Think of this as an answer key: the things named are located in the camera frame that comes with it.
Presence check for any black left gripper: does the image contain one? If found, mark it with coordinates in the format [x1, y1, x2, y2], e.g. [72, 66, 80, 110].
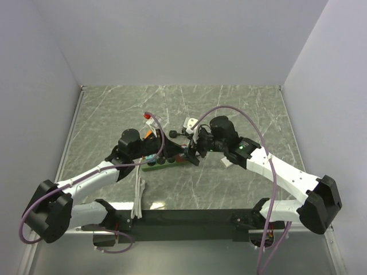
[131, 129, 185, 160]

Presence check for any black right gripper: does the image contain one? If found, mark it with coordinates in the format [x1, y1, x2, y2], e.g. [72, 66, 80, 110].
[181, 128, 227, 166]

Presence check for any green power strip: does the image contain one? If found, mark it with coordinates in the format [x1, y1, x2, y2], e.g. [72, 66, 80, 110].
[140, 156, 190, 172]

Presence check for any orange power strip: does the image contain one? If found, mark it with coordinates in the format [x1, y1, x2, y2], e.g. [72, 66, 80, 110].
[143, 130, 155, 140]

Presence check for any red cube socket adapter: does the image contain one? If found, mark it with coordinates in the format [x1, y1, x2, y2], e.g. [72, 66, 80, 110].
[175, 154, 188, 163]

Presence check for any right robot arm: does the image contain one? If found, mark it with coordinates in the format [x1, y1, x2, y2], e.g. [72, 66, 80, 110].
[183, 116, 342, 234]

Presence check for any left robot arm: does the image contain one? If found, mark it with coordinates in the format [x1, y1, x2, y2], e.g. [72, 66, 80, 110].
[18, 129, 185, 244]

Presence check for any white charger plug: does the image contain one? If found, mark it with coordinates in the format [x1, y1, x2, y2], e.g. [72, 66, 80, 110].
[221, 158, 233, 168]

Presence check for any black base beam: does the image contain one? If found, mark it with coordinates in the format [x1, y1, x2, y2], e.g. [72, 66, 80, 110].
[107, 209, 266, 242]

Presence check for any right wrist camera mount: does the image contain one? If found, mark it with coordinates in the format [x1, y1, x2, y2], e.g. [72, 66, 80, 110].
[182, 117, 198, 143]

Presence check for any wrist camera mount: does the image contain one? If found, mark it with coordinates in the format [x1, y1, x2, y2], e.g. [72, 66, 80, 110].
[143, 112, 161, 137]
[182, 117, 198, 143]

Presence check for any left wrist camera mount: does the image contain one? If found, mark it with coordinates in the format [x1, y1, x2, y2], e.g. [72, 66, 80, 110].
[143, 112, 161, 137]

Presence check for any white power cable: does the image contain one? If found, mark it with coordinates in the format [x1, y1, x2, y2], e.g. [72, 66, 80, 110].
[130, 168, 147, 220]

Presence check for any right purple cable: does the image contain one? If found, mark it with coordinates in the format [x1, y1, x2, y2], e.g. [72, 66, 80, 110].
[190, 105, 293, 274]

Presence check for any purple cable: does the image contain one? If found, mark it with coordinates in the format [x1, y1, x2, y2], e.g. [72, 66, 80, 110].
[190, 105, 293, 274]
[18, 111, 166, 254]

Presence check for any aluminium frame rail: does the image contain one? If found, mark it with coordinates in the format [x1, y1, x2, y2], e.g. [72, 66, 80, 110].
[248, 221, 286, 233]

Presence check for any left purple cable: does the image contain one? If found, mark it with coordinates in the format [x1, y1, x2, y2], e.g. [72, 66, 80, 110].
[18, 111, 166, 254]

